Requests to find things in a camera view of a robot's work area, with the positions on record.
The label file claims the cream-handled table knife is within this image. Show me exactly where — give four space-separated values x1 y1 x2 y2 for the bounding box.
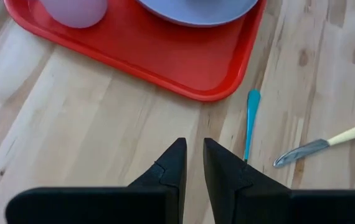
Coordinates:
273 119 355 169

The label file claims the teal-handled metal spoon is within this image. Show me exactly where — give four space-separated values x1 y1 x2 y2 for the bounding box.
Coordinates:
243 89 262 162

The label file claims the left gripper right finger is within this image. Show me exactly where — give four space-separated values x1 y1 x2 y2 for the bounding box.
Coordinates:
202 138 355 224

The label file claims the red plastic tray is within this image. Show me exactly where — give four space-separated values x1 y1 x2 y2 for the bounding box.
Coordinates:
2 0 267 103

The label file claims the pink plastic cup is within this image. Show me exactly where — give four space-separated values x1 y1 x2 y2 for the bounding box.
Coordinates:
39 0 109 29

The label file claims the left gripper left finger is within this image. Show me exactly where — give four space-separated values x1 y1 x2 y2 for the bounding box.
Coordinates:
4 137 187 224

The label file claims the lavender round plate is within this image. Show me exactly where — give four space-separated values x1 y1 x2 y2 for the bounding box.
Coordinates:
136 0 259 28

